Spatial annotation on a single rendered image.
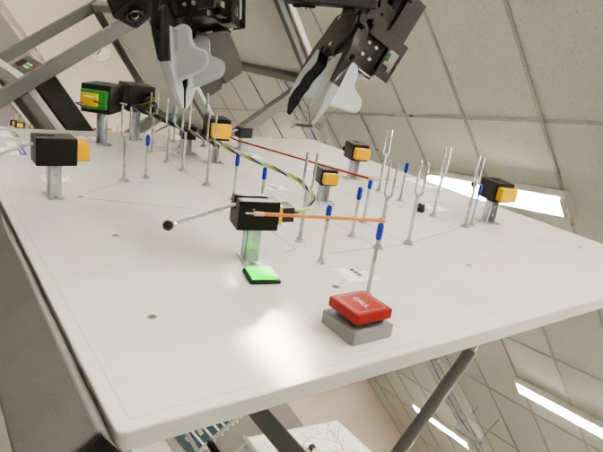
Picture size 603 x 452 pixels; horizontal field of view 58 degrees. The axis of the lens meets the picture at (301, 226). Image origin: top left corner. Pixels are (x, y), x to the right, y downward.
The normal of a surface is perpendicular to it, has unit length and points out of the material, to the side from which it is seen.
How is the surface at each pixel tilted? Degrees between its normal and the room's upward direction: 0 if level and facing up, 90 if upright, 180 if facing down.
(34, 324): 90
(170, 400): 54
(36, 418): 90
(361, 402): 90
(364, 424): 90
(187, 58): 125
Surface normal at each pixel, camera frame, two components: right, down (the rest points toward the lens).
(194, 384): 0.14, -0.94
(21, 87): 0.56, 0.33
